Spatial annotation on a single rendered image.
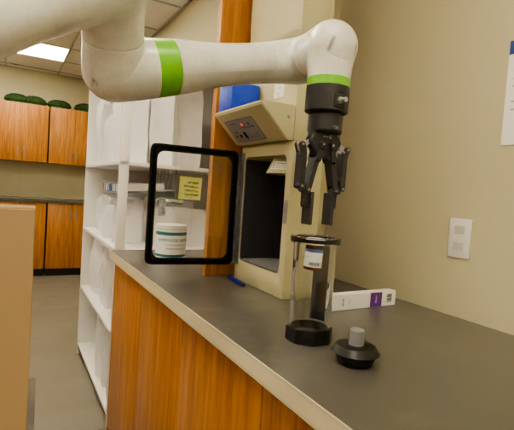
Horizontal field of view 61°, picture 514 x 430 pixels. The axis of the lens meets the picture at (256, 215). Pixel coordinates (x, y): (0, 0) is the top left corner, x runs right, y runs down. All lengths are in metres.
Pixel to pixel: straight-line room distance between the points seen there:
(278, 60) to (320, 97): 0.15
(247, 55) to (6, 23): 0.50
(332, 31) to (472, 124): 0.61
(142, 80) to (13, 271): 0.51
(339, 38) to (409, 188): 0.71
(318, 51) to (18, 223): 0.68
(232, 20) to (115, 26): 0.90
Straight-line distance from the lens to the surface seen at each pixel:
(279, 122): 1.28
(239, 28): 1.70
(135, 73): 0.90
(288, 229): 1.30
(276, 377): 0.82
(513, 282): 1.33
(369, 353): 0.87
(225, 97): 1.49
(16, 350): 0.52
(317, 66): 0.96
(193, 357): 1.24
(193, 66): 0.93
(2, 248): 0.50
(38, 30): 0.72
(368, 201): 1.66
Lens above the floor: 1.25
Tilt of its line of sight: 3 degrees down
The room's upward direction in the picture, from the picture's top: 4 degrees clockwise
